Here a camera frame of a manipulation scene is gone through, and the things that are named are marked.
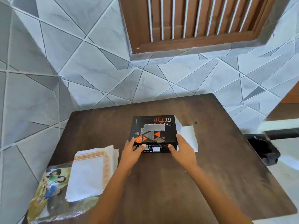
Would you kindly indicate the person's left hand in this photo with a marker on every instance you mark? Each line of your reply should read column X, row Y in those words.
column 129, row 157

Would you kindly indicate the person's right hand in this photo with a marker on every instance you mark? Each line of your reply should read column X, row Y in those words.
column 185, row 156

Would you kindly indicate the person's right thumb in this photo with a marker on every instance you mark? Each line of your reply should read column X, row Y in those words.
column 172, row 148

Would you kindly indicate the person's left thumb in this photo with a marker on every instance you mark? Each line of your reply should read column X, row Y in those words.
column 140, row 148

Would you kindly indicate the black box with orange triangles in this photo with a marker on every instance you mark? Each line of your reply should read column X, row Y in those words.
column 151, row 128

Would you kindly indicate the person's left forearm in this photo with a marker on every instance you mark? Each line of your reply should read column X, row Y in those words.
column 109, row 195

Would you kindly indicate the person's right forearm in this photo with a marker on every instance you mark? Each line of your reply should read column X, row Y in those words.
column 215, row 195

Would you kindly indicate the stack of orange-bordered white napkins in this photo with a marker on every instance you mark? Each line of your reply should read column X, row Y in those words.
column 87, row 174

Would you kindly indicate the black trash bag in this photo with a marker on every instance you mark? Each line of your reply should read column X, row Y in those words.
column 265, row 149

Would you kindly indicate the clear plastic package with picture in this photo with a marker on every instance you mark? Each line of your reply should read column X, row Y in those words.
column 50, row 188

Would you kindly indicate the brown wooden door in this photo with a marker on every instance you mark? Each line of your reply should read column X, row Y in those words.
column 288, row 102

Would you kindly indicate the brown wooden louvered window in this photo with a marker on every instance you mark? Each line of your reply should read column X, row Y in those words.
column 193, row 20

